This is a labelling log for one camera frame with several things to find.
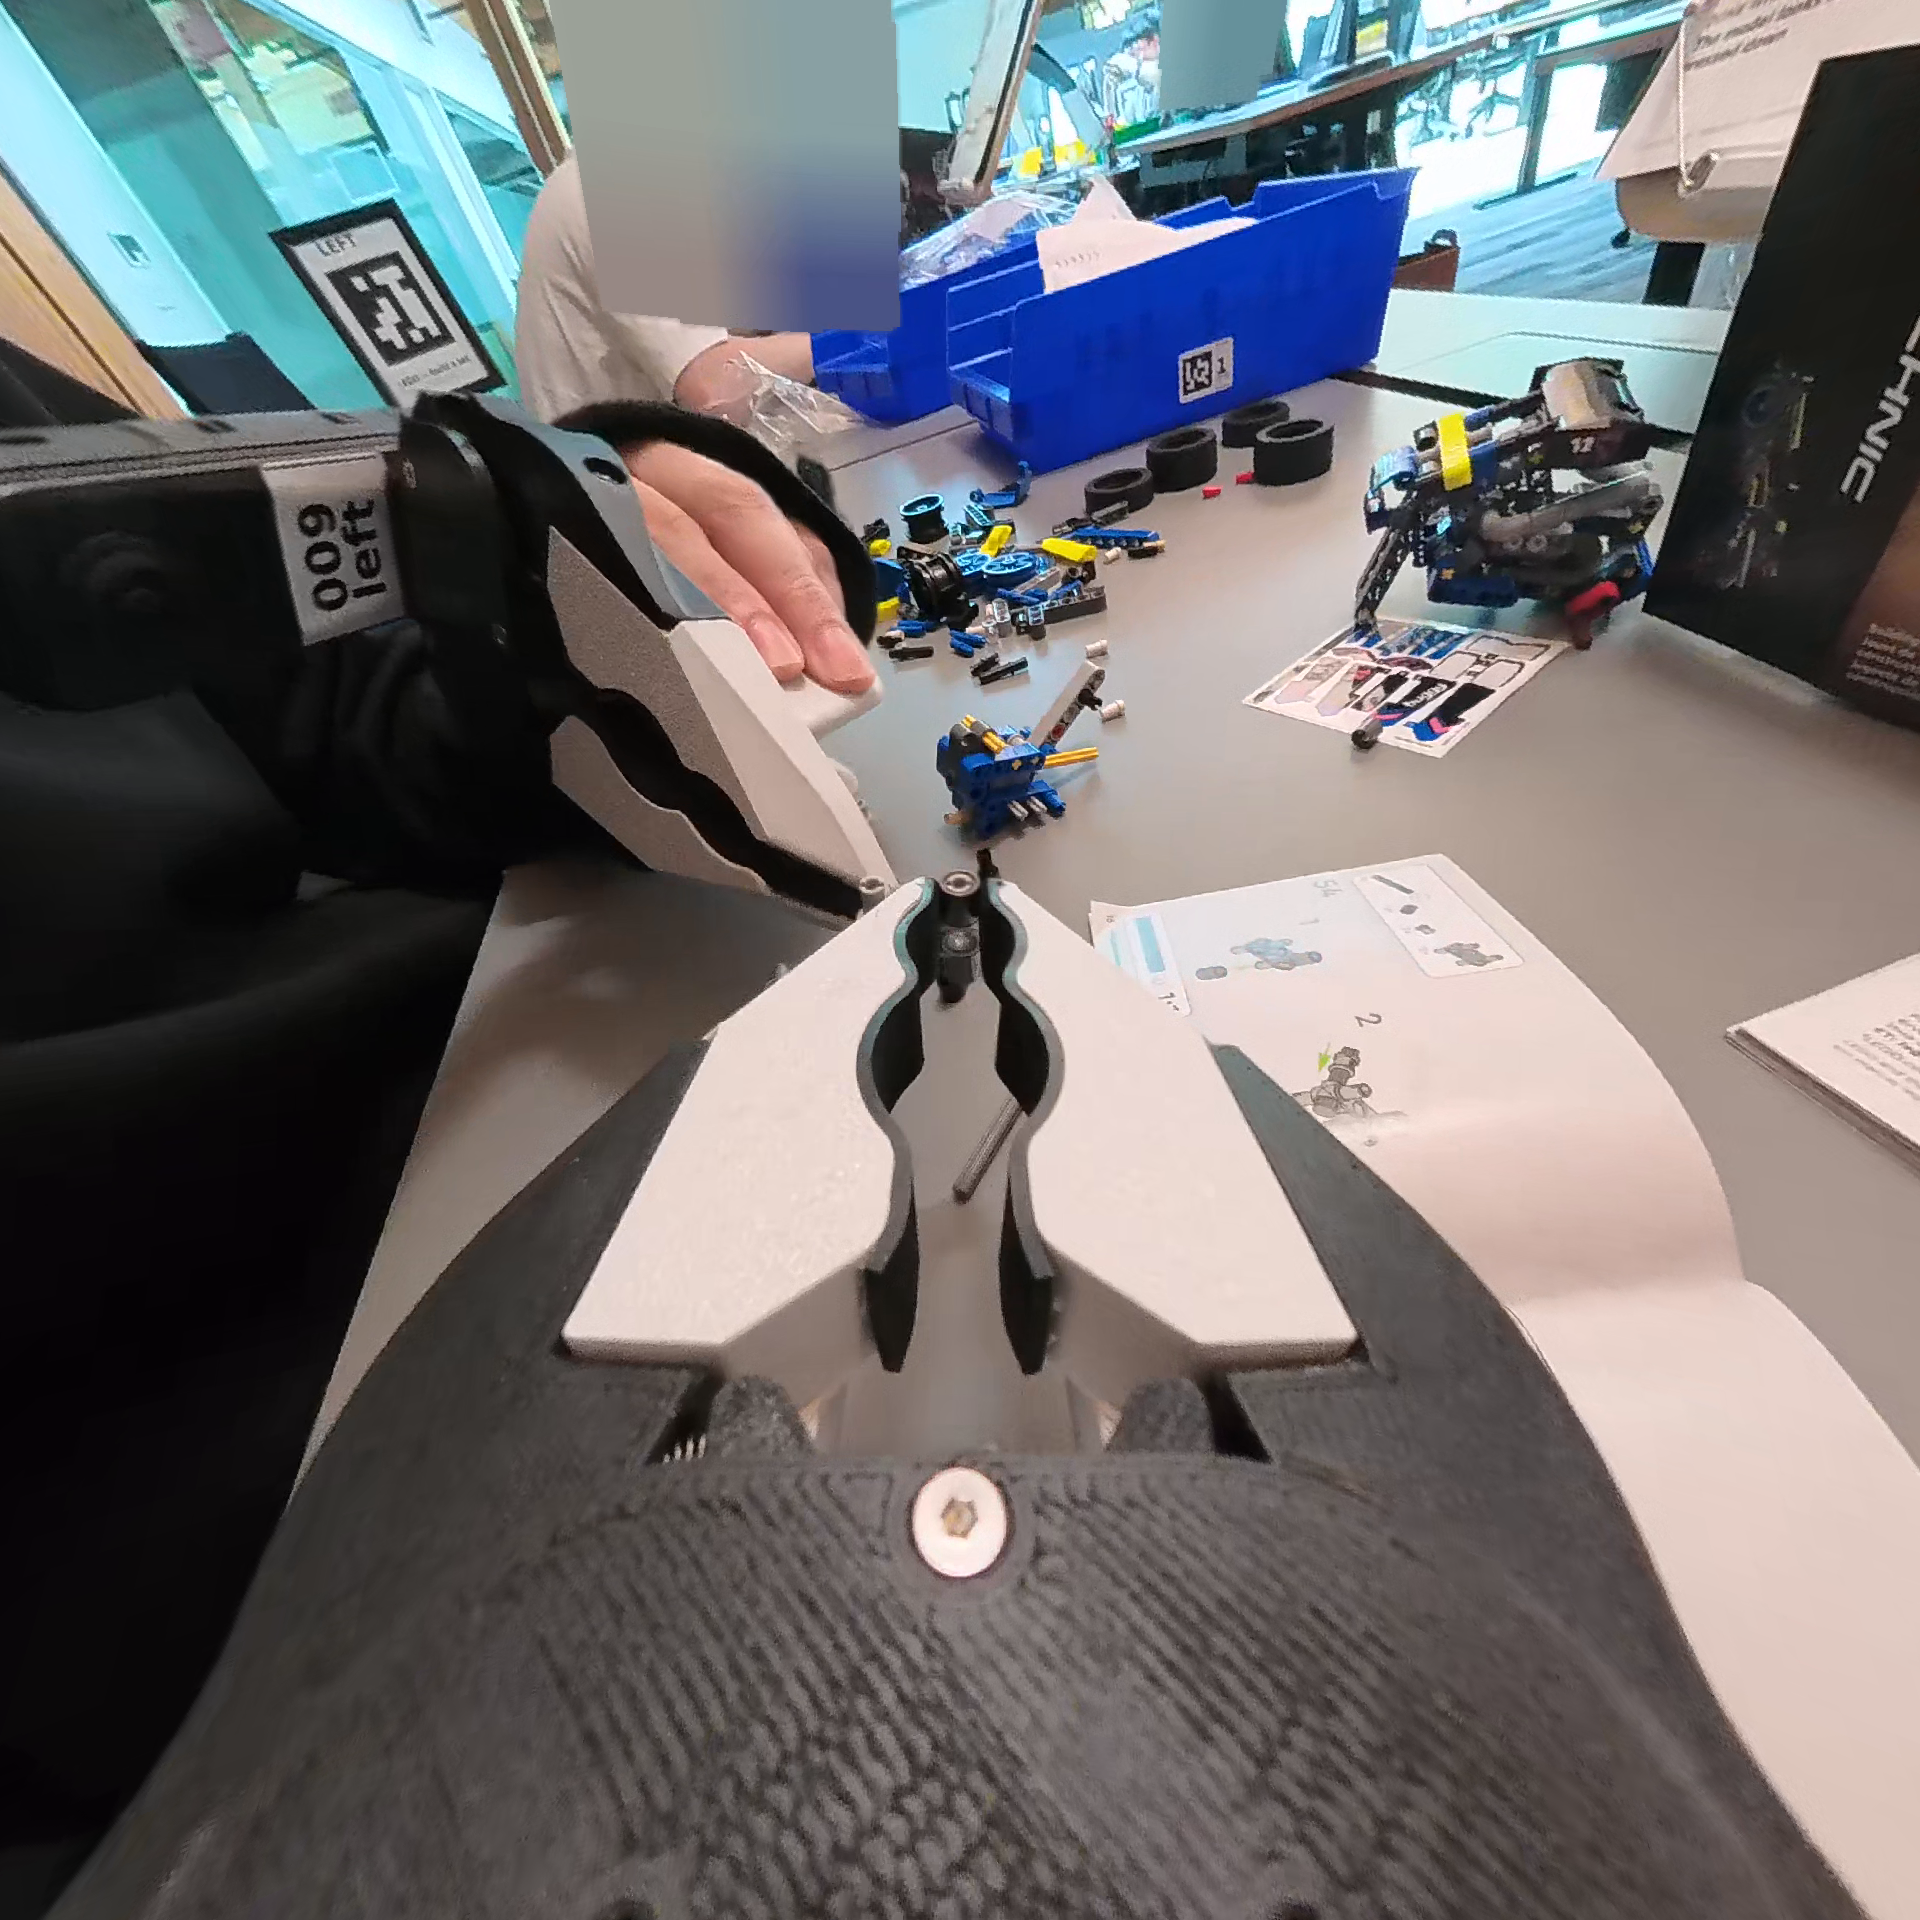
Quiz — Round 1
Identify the person's left forearm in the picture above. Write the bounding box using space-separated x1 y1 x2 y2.
0 644 600 1081

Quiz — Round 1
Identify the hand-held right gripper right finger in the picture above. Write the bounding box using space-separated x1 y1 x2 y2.
975 877 1359 1369

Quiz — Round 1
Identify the white paper sheet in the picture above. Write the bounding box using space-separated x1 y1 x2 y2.
1034 211 1261 288

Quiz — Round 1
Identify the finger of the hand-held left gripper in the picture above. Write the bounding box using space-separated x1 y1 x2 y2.
543 529 904 902
545 712 872 922

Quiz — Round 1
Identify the dark grey lego axle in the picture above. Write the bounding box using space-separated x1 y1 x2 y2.
952 1100 1024 1205

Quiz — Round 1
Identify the black lego set box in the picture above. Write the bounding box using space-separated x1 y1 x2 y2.
1640 36 1920 736

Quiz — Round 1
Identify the clear plastic bag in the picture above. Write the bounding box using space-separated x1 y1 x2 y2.
896 176 1142 288
704 353 840 444

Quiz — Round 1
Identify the person's black clothing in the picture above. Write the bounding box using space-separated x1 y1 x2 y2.
0 901 496 1920

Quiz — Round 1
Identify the small blue lego assembly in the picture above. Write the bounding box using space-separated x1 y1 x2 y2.
932 651 1134 836

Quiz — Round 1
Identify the standing display board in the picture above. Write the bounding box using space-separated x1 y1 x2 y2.
943 0 1044 189

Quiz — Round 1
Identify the open lego instruction booklet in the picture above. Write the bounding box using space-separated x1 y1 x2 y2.
1093 856 1920 1893

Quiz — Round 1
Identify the lego sticker sheet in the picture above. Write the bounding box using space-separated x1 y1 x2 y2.
1246 617 1567 760

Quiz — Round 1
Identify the paper instruction poster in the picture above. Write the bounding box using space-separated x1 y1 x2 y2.
1598 0 1870 242

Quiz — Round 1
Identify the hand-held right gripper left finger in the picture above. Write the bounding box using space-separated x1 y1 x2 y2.
561 877 940 1373

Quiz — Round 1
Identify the person's left hand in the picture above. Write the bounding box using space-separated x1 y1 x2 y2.
625 448 884 696

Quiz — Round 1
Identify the framed black white marker sign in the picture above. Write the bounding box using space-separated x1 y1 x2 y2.
269 198 505 408

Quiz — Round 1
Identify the blue plastic bin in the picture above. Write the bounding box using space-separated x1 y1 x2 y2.
948 165 1420 474
809 224 1052 430

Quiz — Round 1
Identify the pile of loose lego pieces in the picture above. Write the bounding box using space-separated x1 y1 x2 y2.
861 465 1162 688

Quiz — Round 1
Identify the white paper leaflet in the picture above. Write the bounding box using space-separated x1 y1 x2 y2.
1725 950 1920 1172

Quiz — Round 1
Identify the blue lego vehicle chassis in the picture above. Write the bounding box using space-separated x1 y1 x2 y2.
1351 357 1666 649

